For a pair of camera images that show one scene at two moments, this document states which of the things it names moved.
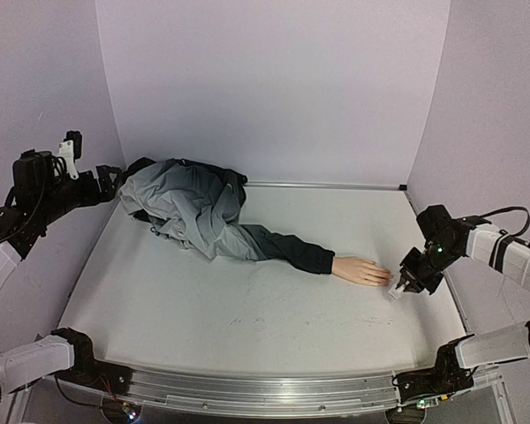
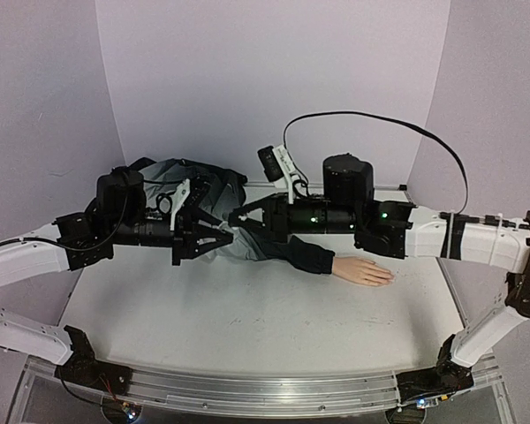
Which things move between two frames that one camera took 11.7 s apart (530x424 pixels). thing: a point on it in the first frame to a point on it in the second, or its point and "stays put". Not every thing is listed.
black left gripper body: [92, 195] to [185, 236]
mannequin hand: [360, 270] stays put
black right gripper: [411, 275] to [281, 219]
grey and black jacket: [200, 206] stays put
